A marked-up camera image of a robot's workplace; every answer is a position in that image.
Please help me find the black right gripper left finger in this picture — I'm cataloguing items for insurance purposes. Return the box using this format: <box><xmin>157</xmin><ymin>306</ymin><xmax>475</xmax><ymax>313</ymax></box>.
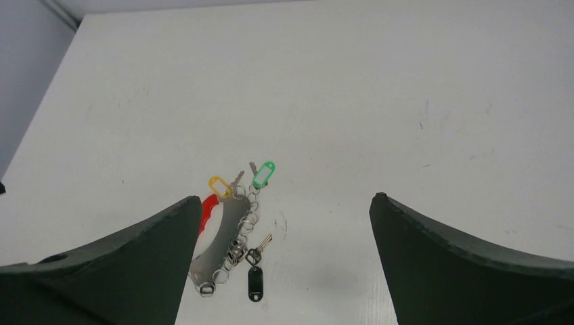
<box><xmin>1</xmin><ymin>196</ymin><xmax>202</xmax><ymax>324</ymax></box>

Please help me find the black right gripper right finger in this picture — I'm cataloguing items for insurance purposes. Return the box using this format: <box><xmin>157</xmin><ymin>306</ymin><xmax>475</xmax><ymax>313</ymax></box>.
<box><xmin>369</xmin><ymin>192</ymin><xmax>573</xmax><ymax>324</ymax></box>

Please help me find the black key tag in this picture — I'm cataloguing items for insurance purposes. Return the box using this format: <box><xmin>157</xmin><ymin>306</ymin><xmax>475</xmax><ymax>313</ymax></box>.
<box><xmin>248</xmin><ymin>266</ymin><xmax>264</xmax><ymax>303</ymax></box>

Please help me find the silver key with black tag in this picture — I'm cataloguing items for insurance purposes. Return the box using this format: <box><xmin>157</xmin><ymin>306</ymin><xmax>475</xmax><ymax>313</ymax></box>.
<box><xmin>245</xmin><ymin>234</ymin><xmax>273</xmax><ymax>267</ymax></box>

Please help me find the silver key organiser plate with rings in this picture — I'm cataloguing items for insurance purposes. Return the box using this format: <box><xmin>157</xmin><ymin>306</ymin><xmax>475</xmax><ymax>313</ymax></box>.
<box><xmin>188</xmin><ymin>186</ymin><xmax>259</xmax><ymax>298</ymax></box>

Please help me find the yellow key tag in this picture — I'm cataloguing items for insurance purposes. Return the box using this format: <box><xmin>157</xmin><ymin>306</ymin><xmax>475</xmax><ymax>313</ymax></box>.
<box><xmin>208</xmin><ymin>176</ymin><xmax>233</xmax><ymax>199</ymax></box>

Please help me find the silver key with yellow tag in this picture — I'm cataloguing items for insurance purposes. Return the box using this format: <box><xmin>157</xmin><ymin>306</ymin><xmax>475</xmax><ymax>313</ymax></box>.
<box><xmin>229</xmin><ymin>171</ymin><xmax>244</xmax><ymax>194</ymax></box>

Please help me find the silver key with green tag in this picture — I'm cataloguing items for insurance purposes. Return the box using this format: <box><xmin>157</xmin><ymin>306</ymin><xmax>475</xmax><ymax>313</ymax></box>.
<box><xmin>249</xmin><ymin>162</ymin><xmax>258</xmax><ymax>176</ymax></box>

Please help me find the green key tag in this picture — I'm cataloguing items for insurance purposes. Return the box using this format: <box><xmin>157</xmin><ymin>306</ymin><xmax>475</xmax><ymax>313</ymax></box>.
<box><xmin>252</xmin><ymin>161</ymin><xmax>275</xmax><ymax>189</ymax></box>

